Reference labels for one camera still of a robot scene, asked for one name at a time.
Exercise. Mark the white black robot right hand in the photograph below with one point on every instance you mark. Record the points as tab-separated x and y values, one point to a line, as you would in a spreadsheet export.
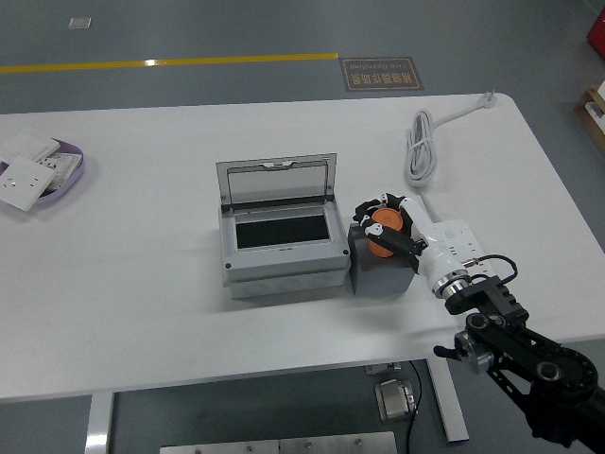
437	250

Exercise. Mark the orange cylinder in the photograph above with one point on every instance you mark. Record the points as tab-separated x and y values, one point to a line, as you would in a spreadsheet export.
385	220

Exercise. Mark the grey junction box clear lid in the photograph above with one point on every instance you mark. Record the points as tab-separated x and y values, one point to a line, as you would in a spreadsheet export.
283	265

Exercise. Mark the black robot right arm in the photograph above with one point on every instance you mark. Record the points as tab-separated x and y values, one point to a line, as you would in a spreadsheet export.
520	340

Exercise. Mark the grey cube with round hole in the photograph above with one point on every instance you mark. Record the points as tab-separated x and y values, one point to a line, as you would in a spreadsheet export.
378	279

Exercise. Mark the silver metal box under table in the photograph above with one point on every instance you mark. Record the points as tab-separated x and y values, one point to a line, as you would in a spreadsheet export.
392	399

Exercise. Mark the red box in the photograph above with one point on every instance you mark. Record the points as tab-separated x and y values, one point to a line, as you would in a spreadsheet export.
597	35

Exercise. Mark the white power strip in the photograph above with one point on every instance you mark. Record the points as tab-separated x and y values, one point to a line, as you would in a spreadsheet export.
462	236

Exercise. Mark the white table leg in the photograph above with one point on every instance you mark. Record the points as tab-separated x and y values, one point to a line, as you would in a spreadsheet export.
99	425
449	402

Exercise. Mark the brown floor sign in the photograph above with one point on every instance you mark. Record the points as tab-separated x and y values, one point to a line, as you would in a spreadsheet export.
382	74

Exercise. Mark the wooden crate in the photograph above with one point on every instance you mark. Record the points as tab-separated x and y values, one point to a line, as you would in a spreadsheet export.
588	116

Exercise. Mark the purple tray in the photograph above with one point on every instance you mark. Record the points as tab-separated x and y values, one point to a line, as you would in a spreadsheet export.
75	177

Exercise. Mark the white socket panel with label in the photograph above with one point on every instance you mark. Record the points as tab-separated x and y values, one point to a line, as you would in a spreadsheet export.
62	165

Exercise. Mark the small metal floor plate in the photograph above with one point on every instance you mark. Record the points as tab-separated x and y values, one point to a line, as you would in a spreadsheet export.
80	22

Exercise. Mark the metal bracket under table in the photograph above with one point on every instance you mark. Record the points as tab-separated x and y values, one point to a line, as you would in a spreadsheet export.
383	368

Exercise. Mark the grey metal base plate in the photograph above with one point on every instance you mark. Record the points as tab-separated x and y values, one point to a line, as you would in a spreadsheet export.
283	447

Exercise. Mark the white wall socket panel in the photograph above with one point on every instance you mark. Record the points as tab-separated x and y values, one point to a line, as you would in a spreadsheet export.
23	182

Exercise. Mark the white wall switch panel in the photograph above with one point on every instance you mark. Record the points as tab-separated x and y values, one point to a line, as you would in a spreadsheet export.
28	144

